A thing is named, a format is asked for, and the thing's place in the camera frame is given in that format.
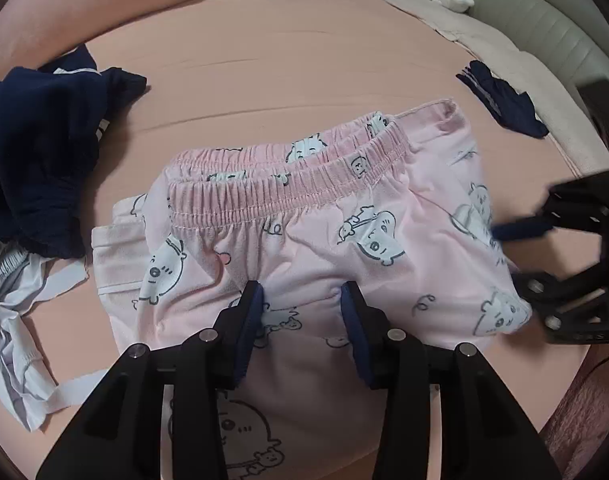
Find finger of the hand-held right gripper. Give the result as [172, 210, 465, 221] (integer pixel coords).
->
[509, 269, 609, 346]
[492, 170, 609, 242]

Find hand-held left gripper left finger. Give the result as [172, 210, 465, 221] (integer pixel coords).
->
[37, 281, 264, 480]

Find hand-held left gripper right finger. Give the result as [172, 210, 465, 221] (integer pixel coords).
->
[341, 281, 565, 480]

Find pink cartoon print pants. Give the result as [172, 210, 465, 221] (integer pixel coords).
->
[91, 99, 533, 480]

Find small navy garment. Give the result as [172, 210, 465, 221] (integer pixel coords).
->
[457, 60, 550, 140]

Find grey padded headboard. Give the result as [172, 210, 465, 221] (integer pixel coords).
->
[399, 0, 609, 88]

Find beige blanket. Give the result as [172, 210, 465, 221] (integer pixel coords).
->
[355, 0, 609, 181]

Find peach bed sheet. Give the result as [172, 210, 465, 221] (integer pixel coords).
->
[0, 0, 605, 480]

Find grey cloth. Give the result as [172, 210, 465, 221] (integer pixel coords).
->
[0, 235, 31, 287]

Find navy white striped garment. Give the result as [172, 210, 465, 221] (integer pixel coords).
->
[0, 44, 148, 260]

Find pink pillow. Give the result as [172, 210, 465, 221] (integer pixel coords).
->
[0, 0, 223, 81]

